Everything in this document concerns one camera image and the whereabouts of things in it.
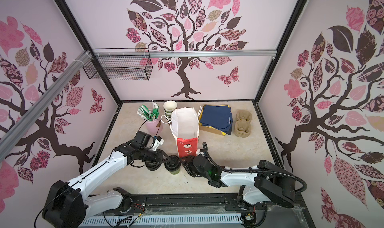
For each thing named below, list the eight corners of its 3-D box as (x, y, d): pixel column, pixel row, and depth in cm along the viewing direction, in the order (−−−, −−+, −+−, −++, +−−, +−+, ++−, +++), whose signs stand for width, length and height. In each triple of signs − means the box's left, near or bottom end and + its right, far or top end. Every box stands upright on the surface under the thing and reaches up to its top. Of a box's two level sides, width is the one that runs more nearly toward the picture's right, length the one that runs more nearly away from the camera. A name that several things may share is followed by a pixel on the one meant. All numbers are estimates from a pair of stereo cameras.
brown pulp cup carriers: (232, 137, 100) (234, 131, 95) (235, 114, 114) (237, 108, 108) (248, 141, 99) (251, 135, 93) (249, 117, 112) (252, 111, 106)
